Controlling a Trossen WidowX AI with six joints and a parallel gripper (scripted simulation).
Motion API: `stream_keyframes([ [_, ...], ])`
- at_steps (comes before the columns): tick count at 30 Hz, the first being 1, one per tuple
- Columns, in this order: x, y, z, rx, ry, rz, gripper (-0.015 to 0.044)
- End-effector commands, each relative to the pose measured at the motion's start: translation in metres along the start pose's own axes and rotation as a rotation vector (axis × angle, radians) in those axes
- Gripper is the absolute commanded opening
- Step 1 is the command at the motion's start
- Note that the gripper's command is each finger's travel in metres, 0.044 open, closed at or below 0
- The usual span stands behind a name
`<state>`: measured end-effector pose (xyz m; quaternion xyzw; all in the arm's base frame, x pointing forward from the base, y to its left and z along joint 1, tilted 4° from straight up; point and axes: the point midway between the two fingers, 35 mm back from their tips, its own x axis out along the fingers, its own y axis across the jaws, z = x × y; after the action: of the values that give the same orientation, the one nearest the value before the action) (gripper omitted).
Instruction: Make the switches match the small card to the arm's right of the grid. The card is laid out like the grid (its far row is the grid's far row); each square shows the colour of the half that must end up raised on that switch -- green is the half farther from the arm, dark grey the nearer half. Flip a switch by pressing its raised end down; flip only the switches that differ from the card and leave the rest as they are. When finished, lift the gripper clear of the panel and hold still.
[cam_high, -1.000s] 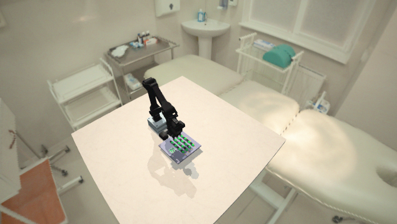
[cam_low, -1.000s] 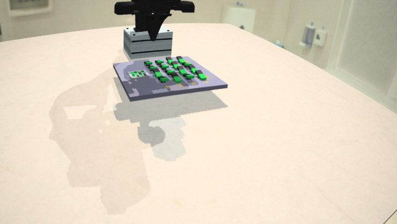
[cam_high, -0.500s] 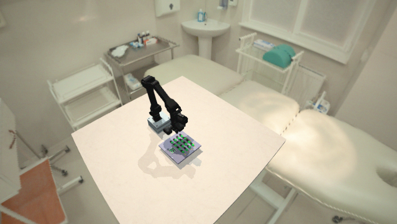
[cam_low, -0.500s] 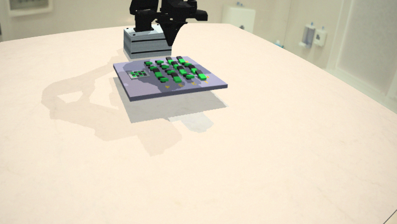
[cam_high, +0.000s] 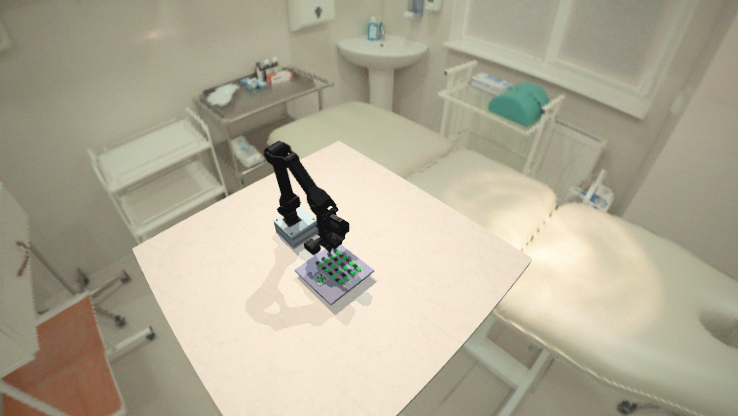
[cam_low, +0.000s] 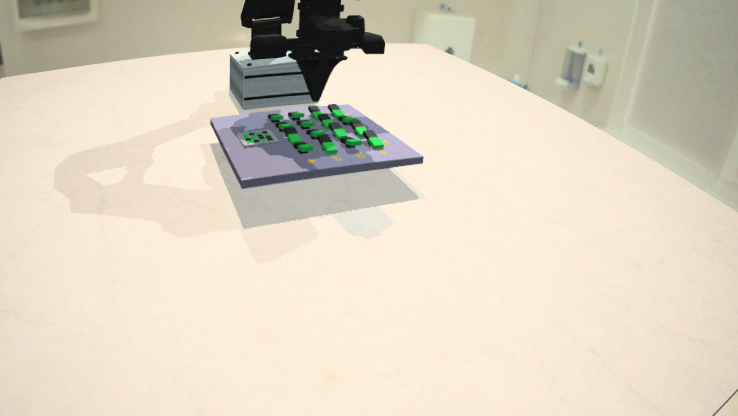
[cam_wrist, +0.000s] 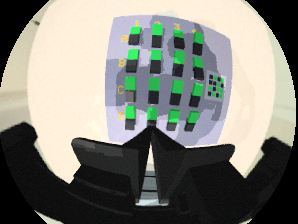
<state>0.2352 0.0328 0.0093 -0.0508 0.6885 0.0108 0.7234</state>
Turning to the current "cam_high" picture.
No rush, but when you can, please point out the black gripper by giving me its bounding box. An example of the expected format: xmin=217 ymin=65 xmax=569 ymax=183
xmin=304 ymin=224 xmax=332 ymax=255

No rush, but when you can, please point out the grey switch panel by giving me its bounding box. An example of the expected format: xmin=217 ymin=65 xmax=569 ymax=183
xmin=295 ymin=245 xmax=375 ymax=305

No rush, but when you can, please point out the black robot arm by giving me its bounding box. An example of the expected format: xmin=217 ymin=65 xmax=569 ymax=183
xmin=264 ymin=141 xmax=350 ymax=249

